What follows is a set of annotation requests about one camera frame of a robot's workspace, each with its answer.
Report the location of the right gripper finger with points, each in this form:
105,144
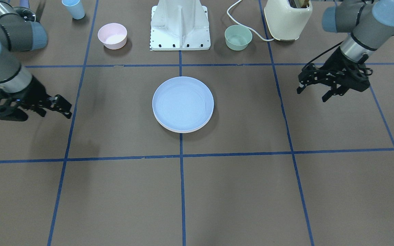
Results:
40,111
59,104

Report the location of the light blue cup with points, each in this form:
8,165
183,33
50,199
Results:
75,8

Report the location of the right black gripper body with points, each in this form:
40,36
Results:
35,93

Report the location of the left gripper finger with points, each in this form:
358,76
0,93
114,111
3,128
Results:
332,92
306,79

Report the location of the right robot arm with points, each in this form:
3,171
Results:
17,35

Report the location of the green bowl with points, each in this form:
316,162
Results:
237,37

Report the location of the blue plate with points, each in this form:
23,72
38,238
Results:
183,103

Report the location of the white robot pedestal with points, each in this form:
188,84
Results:
179,25

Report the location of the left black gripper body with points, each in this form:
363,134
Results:
333,64

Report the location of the pink bowl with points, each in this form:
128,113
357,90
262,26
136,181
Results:
113,36

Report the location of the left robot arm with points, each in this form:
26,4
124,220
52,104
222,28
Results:
369,26

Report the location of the cream plate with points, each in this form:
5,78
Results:
180,131

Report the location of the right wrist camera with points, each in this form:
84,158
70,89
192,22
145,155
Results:
10,111

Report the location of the dark blue lidded pot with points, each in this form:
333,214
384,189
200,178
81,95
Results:
26,13

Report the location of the cream toaster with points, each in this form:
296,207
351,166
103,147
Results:
286,19

